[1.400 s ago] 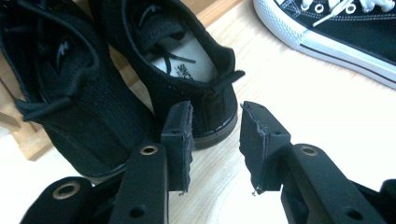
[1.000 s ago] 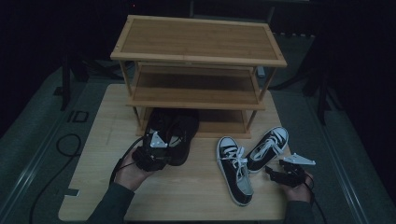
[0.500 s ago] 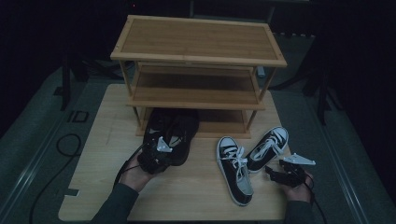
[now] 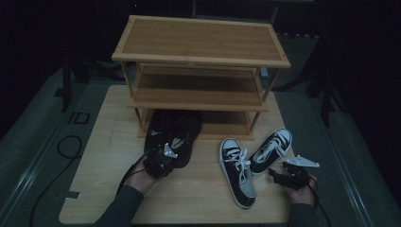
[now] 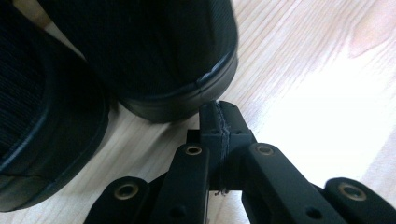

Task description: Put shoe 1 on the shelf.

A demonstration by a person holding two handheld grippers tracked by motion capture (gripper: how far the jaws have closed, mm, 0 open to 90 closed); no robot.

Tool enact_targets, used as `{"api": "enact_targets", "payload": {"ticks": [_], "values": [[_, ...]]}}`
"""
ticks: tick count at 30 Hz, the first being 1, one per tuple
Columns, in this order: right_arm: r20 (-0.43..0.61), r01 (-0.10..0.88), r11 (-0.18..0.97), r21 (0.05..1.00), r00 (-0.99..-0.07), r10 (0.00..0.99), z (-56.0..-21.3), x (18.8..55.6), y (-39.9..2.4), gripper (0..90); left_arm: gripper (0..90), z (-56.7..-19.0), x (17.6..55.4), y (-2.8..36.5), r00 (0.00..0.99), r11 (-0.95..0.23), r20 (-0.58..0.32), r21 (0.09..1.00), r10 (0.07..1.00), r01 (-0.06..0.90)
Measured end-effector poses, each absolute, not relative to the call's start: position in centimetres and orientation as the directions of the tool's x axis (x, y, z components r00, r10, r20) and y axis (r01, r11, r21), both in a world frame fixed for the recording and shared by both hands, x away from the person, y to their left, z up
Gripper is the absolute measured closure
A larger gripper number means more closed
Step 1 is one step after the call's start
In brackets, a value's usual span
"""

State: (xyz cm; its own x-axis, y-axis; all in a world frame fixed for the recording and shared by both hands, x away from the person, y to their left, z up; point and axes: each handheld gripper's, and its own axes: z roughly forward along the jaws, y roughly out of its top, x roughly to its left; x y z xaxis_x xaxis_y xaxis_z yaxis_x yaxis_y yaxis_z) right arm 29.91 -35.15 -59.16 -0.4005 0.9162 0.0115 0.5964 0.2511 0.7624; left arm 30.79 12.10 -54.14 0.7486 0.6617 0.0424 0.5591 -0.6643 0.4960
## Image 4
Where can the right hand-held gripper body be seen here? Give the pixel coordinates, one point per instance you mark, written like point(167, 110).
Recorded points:
point(298, 178)

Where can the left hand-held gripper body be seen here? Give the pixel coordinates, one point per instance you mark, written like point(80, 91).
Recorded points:
point(159, 165)

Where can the black white canvas sneaker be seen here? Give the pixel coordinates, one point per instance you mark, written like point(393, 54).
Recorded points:
point(235, 176)
point(262, 167)

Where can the wooden shoe rack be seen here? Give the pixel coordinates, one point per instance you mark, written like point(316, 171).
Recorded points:
point(201, 41)

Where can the person's right hand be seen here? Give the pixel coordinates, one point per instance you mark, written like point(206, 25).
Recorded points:
point(302, 195)

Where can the person's left hand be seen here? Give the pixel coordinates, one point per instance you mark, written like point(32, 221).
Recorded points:
point(138, 181)

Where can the black metal stand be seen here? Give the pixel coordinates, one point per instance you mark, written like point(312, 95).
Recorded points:
point(66, 88)
point(326, 97)

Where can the small grey object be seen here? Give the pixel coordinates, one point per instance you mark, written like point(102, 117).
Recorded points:
point(264, 73)

